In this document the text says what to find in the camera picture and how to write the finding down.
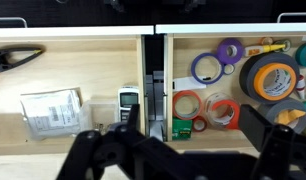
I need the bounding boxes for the metal drawer handle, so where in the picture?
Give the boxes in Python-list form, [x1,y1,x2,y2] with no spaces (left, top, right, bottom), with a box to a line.
[0,17,29,29]
[277,12,306,24]

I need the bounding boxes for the teal tape roll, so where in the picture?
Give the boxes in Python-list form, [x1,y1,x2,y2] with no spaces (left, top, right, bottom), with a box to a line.
[294,41,306,68]

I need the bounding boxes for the small red-white bottle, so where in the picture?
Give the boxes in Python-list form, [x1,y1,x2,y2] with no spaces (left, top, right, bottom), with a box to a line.
[295,74,306,101]

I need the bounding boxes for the red tape roll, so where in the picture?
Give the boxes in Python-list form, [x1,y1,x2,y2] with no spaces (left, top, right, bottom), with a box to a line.
[172,89,204,121]

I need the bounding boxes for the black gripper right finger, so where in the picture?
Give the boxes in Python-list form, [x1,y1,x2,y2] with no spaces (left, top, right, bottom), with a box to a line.
[238,104,306,180]

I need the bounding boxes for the labelled plastic bag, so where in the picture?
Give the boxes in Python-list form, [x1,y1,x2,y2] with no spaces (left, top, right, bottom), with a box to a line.
[20,88,83,141]

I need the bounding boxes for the small grey ring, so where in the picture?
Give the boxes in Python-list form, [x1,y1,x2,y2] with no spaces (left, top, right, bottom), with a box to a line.
[222,63,236,76]

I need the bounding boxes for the small red tape ring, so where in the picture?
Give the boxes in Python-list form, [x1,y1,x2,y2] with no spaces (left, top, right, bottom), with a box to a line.
[192,115,208,133]

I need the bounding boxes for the small orange-white roll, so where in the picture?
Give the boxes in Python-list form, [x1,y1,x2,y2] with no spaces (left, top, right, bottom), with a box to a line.
[260,36,274,46]

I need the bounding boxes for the yellow tape wedge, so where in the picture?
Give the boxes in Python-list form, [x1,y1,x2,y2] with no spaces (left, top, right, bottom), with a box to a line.
[276,109,306,126]

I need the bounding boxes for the white yellow marker pen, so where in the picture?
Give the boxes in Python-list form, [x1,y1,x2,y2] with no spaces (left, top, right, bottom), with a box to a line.
[243,43,287,58]

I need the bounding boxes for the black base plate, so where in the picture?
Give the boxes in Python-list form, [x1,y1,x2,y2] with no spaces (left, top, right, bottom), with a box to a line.
[0,0,306,28]

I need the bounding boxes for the white wooden parts drawer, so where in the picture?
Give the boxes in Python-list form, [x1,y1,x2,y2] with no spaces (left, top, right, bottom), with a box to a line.
[0,25,155,157]

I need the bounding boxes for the clear tape orange core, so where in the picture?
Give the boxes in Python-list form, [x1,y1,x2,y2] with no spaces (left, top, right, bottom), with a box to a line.
[203,92,241,130]

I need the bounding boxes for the white wooden tape drawer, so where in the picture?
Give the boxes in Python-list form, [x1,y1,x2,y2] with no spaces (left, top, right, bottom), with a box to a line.
[155,22,306,152]

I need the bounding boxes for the white handheld meter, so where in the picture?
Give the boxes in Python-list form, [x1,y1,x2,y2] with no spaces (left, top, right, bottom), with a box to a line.
[117,85,141,123]

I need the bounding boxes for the large black tape roll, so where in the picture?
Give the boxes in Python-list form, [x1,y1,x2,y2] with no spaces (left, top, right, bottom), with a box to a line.
[238,52,301,105]

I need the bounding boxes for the clear plastic box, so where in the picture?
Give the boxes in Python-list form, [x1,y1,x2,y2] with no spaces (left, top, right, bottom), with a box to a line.
[80,99,120,134]

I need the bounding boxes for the purple tape roll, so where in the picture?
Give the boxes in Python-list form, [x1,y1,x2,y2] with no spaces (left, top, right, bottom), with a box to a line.
[216,37,245,65]

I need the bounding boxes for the green tape roll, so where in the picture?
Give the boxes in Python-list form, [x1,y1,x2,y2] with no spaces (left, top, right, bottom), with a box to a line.
[172,117,193,141]

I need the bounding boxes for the black pliers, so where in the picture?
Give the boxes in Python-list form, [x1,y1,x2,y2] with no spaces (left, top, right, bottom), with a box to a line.
[0,45,46,75]

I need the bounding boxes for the small green ring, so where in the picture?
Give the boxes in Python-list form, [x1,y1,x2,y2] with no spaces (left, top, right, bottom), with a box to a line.
[273,39,293,53]

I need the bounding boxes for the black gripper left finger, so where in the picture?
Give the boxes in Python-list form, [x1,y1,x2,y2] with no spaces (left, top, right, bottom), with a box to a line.
[56,104,169,180]

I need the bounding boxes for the white paper strip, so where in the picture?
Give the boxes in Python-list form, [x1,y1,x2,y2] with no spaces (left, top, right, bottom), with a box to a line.
[172,76,207,92]

